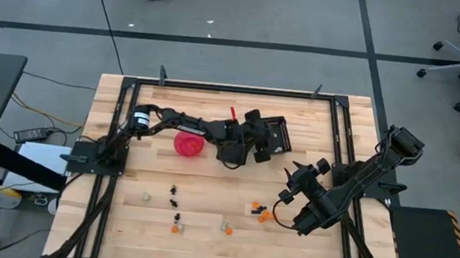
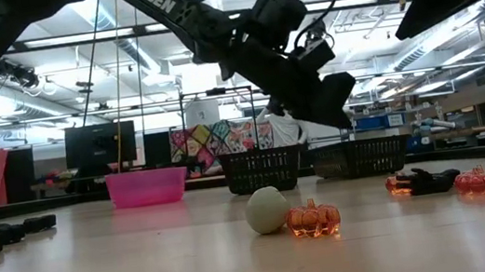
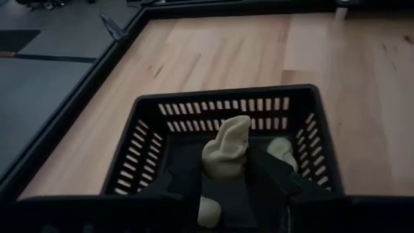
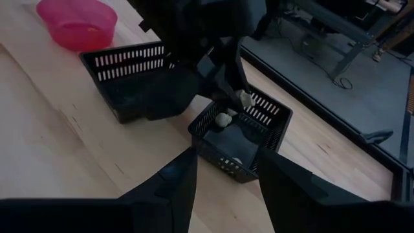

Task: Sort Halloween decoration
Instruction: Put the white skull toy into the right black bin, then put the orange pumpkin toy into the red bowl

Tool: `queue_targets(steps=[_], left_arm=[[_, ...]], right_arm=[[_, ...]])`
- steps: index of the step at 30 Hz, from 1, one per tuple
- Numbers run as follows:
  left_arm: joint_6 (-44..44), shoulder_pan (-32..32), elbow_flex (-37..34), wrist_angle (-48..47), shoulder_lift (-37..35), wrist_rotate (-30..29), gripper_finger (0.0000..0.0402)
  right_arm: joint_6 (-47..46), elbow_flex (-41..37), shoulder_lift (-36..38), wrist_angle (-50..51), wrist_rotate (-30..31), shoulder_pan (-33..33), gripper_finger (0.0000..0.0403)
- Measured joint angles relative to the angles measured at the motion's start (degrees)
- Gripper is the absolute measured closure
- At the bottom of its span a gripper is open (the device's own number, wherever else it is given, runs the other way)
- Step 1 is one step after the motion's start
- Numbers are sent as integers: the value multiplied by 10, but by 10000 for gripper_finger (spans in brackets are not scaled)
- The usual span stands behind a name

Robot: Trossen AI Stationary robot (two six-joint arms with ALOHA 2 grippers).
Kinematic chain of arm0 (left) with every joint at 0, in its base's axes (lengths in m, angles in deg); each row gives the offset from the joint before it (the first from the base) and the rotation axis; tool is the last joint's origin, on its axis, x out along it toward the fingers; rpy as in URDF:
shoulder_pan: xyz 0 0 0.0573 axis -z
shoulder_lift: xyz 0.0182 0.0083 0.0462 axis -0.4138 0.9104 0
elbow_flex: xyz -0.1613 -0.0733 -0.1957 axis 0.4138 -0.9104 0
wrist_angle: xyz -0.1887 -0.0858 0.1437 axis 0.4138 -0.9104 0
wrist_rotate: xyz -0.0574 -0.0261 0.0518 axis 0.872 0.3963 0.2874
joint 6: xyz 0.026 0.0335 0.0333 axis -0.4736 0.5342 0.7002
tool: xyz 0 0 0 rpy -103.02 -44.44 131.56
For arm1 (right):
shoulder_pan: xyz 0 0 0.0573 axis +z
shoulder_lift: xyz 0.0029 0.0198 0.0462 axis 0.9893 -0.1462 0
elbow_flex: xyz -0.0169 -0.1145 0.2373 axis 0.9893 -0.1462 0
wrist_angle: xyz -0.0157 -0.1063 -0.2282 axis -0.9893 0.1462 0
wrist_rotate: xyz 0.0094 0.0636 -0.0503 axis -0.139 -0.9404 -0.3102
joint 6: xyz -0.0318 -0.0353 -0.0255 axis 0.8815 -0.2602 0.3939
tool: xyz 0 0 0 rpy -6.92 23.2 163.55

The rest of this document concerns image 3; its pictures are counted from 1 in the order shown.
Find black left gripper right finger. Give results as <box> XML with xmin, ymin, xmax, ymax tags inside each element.
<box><xmin>244</xmin><ymin>147</ymin><xmax>343</xmax><ymax>233</ymax></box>

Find wide black plastic basket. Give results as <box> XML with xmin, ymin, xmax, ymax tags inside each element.
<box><xmin>100</xmin><ymin>83</ymin><xmax>344</xmax><ymax>233</ymax></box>

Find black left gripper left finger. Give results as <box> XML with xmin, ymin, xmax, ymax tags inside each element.
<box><xmin>138</xmin><ymin>145</ymin><xmax>204</xmax><ymax>224</ymax></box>

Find black floor mat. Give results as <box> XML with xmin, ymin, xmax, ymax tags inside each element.
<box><xmin>0</xmin><ymin>29</ymin><xmax>41</xmax><ymax>54</ymax></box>

